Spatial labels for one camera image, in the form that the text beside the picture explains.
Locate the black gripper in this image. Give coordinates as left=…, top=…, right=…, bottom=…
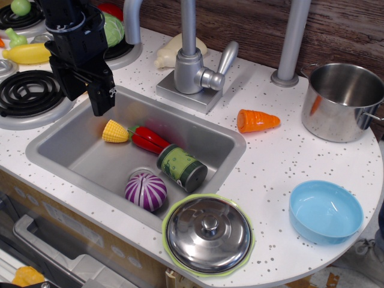
left=46, top=20, right=116, bottom=116

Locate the shiny steel pot lid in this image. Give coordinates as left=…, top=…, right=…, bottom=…
left=166, top=197, right=253, bottom=274

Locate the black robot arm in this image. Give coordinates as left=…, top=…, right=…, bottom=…
left=37, top=1, right=116, bottom=116

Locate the stainless steel pot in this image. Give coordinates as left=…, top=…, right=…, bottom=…
left=301, top=63, right=383, bottom=143

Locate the back right stove burner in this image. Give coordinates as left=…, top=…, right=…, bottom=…
left=104, top=39, right=142, bottom=71

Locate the yellow toy corn piece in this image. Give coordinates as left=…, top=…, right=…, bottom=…
left=102, top=120, right=130, bottom=143

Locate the front black stove burner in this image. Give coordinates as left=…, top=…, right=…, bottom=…
left=1, top=70, right=74, bottom=131

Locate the grey toy sink basin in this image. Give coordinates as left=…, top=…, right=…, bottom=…
left=26, top=87, right=246, bottom=231

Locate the yellow toy squash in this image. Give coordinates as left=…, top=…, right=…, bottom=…
left=2, top=43, right=51, bottom=64

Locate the green toy cabbage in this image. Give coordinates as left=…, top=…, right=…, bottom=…
left=103, top=12, right=125, bottom=48

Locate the silver stove knob middle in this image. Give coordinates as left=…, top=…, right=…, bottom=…
left=30, top=34, right=53, bottom=44

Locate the silver stove knob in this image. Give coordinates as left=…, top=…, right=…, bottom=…
left=0, top=59, right=19, bottom=81
left=30, top=34, right=53, bottom=44

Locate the red toy chili pepper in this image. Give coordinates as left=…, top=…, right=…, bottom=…
left=128, top=126, right=170, bottom=155

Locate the silver stove knob left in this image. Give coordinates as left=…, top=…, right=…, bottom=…
left=0, top=59, right=19, bottom=81

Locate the red toy tomato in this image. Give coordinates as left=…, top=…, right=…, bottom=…
left=97, top=2, right=124, bottom=22

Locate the cream toy squeeze bottle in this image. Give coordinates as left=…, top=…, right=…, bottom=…
left=154, top=33, right=208, bottom=68

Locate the small green toy gourd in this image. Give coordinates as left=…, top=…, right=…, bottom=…
left=5, top=28, right=28, bottom=48

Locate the silver toy faucet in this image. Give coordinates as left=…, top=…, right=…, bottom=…
left=156, top=1, right=239, bottom=114

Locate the back left stove burner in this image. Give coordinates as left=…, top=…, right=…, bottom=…
left=1, top=1, right=46, bottom=39

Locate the green toy ball fruit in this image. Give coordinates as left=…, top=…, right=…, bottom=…
left=10, top=0, right=31, bottom=16

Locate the purple striped toy onion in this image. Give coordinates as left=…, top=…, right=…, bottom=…
left=125, top=173, right=167, bottom=212

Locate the green toy food can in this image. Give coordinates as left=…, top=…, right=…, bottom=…
left=157, top=144, right=208, bottom=193

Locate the orange toy carrot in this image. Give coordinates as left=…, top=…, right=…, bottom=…
left=237, top=109, right=280, bottom=133

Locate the yellow toy below counter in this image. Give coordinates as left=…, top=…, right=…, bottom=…
left=11, top=266, right=45, bottom=287

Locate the light green plastic plate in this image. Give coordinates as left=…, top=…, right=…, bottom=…
left=161, top=193, right=256, bottom=277

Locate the light blue plastic bowl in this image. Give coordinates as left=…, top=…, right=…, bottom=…
left=289, top=180, right=364, bottom=245

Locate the grey curved post left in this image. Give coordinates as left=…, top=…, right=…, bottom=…
left=123, top=0, right=143, bottom=45

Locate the grey oven door handle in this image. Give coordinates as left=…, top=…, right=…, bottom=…
left=13, top=215, right=104, bottom=287

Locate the grey post right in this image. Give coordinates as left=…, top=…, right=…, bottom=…
left=271, top=0, right=311, bottom=88

